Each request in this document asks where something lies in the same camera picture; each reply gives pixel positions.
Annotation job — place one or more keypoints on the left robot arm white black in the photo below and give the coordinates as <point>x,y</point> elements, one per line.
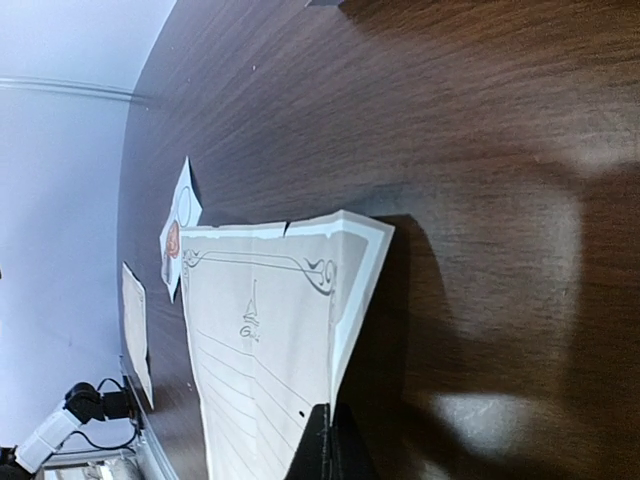
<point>82,404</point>

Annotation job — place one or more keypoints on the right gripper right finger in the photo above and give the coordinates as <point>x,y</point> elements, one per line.
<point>351,459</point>

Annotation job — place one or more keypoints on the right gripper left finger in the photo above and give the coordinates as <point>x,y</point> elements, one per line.
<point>312,458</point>

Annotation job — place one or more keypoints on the beige letter paper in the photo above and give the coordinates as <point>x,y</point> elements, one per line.
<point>273,312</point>
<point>135,329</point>

